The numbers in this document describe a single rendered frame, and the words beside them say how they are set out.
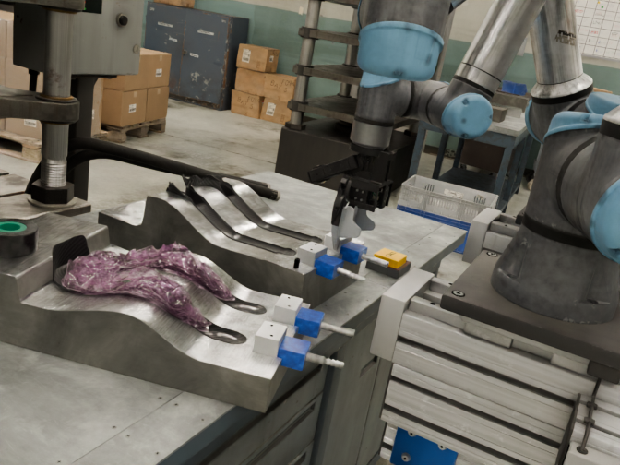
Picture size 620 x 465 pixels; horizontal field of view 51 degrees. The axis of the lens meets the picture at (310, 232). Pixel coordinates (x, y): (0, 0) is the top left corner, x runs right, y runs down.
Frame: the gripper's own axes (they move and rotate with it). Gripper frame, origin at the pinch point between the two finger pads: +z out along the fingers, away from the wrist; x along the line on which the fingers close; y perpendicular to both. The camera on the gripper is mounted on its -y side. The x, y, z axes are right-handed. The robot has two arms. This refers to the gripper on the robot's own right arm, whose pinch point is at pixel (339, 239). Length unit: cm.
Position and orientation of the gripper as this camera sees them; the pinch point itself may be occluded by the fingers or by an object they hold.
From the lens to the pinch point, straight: 129.8
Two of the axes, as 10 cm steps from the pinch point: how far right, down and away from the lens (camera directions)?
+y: 8.6, 3.0, -4.2
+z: -1.7, 9.3, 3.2
